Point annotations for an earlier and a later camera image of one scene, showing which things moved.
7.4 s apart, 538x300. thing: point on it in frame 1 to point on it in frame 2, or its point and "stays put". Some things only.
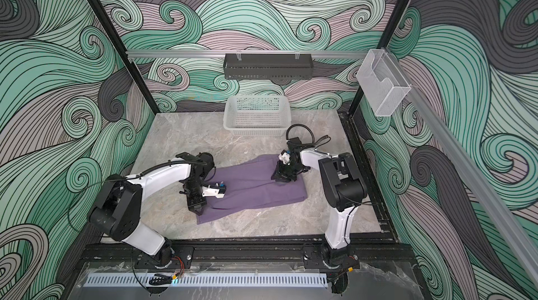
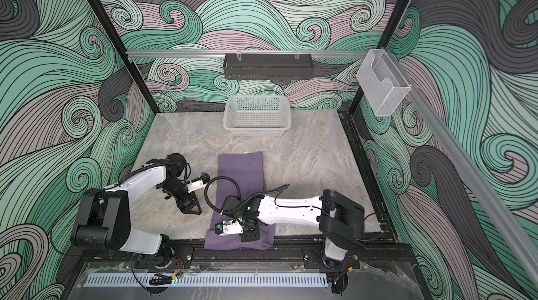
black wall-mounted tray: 268,66 stays put
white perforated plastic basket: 257,116 stays put
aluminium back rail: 246,54 stays put
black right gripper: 281,175 to 251,236
